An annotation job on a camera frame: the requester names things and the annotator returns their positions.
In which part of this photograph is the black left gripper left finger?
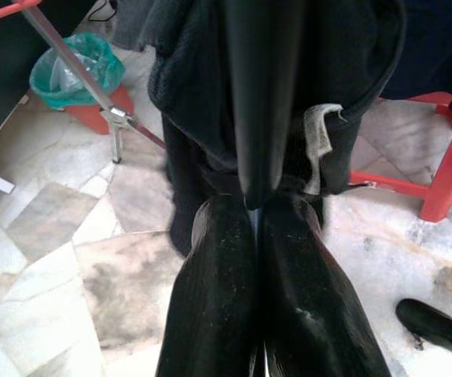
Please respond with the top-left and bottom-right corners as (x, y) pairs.
(155, 196), (259, 377)

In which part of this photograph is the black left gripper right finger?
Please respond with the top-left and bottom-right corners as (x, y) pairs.
(258, 193), (392, 377)

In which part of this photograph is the black knit garment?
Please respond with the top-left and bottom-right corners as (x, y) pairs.
(112, 0), (408, 261)

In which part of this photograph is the dark grey plastic hanger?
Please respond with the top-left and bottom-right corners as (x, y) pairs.
(224, 0), (302, 210)

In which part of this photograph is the red plastic hanger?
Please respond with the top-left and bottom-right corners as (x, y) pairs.
(0, 0), (42, 29)

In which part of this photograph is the orange bin teal bag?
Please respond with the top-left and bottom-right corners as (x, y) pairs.
(29, 31), (134, 137)

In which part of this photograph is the silver metal clothes rack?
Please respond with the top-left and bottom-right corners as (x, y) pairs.
(20, 0), (168, 165)

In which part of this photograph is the navy blue garment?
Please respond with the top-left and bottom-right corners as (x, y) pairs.
(377, 0), (452, 114)

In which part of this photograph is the black TV cabinet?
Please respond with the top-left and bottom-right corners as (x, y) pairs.
(0, 0), (90, 194)

